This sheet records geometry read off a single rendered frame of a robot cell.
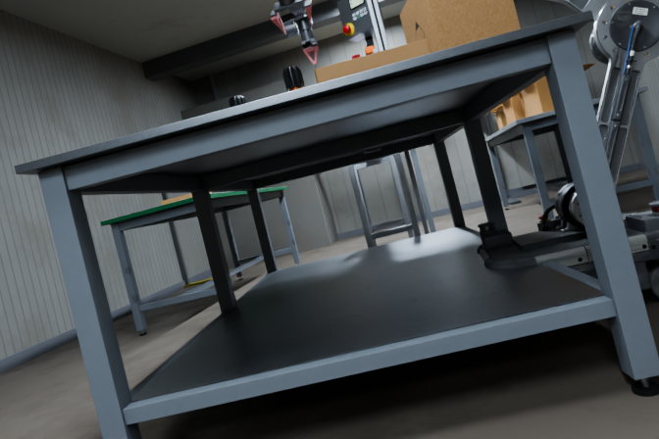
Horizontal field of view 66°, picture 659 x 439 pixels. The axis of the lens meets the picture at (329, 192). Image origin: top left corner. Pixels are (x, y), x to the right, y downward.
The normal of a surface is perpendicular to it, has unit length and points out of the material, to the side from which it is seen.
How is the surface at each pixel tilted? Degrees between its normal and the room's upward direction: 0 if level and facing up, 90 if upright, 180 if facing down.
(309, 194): 90
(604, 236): 90
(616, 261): 90
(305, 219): 90
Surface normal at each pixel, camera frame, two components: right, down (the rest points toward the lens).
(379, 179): -0.20, 0.04
